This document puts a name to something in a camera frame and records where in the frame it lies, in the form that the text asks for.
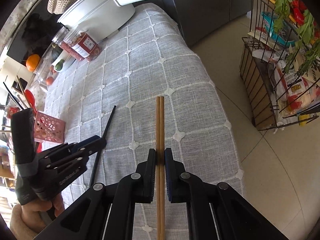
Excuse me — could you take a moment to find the black chopstick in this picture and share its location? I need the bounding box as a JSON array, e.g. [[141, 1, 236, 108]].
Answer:
[[89, 105, 117, 187]]

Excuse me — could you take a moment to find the brown wooden chopstick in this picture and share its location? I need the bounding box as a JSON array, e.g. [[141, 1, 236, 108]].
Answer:
[[158, 96, 165, 239], [156, 96, 162, 240]]

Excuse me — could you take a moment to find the person's left hand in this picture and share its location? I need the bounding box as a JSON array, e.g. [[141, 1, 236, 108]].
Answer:
[[10, 193, 65, 239]]

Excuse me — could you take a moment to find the pink plastic utensil basket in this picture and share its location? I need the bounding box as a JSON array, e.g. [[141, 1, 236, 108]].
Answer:
[[34, 112, 66, 144]]

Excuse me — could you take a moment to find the red plastic spoon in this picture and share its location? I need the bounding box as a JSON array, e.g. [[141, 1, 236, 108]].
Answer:
[[24, 89, 37, 115]]

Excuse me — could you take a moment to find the clear glass jar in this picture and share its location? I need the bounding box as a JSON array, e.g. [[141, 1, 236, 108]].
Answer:
[[34, 51, 58, 87]]

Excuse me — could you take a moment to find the white bowl with squash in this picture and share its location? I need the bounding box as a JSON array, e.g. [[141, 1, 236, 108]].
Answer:
[[49, 45, 75, 73]]

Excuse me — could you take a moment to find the orange fruit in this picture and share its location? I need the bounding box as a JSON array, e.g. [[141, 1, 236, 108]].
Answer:
[[25, 54, 40, 72]]

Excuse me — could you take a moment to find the red-label snack jar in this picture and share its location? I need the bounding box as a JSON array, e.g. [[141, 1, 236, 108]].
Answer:
[[63, 28, 101, 61]]

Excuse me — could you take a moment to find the grey checked tablecloth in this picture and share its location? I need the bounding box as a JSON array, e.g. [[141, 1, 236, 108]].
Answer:
[[44, 3, 244, 194]]

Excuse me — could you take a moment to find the goji berry jar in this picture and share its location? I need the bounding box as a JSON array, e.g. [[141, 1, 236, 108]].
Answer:
[[52, 26, 84, 61]]

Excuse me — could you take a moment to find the black microwave oven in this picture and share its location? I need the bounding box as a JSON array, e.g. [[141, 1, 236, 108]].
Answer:
[[7, 0, 62, 64]]

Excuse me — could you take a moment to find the white electric pot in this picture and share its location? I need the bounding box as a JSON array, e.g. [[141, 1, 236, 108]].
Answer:
[[57, 0, 145, 42]]

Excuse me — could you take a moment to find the green leafy vegetable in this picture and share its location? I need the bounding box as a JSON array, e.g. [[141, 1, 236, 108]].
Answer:
[[273, 0, 319, 76]]

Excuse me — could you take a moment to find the dark grey refrigerator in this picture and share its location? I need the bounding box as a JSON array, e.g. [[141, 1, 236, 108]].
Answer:
[[134, 0, 251, 46]]

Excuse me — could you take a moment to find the black wire storage rack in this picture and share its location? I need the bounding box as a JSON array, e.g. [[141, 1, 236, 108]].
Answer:
[[240, 0, 319, 131]]

